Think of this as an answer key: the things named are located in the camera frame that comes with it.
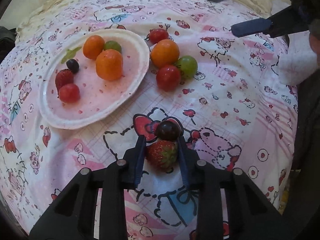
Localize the dark purple grape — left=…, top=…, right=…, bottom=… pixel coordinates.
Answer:
left=155, top=121, right=181, bottom=141

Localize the orange beside plate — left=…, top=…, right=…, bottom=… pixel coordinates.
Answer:
left=150, top=39, right=180, bottom=68

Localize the green grape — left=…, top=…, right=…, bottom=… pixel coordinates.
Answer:
left=104, top=40, right=122, bottom=53
left=174, top=55, right=198, bottom=79

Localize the black clothes pile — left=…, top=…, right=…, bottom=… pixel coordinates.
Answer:
left=0, top=26, right=16, bottom=63

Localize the small orange in plate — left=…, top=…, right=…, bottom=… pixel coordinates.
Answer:
left=82, top=35, right=105, bottom=60

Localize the blueberry in plate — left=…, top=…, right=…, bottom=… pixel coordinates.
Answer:
left=66, top=59, right=80, bottom=74

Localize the large orange tangerine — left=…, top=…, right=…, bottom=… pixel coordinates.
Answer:
left=95, top=49, right=123, bottom=81

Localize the red strawberry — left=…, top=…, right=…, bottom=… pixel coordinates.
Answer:
left=145, top=140, right=177, bottom=172

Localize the red cherry tomato near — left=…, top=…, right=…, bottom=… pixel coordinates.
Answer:
left=156, top=65, right=181, bottom=92

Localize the pink Hello Kitty bedsheet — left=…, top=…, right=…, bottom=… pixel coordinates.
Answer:
left=1, top=0, right=298, bottom=232

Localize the red cherry tomato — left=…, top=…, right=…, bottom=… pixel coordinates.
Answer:
left=149, top=29, right=169, bottom=44
left=156, top=65, right=181, bottom=92

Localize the green grape in plate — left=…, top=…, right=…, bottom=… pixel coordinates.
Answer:
left=104, top=40, right=122, bottom=53

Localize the right hand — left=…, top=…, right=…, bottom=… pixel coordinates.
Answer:
left=309, top=19, right=320, bottom=65

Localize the strawberry in plate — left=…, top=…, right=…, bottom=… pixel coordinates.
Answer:
left=55, top=69, right=74, bottom=92

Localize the red cherry tomato far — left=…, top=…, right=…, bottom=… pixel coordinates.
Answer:
left=149, top=29, right=169, bottom=44

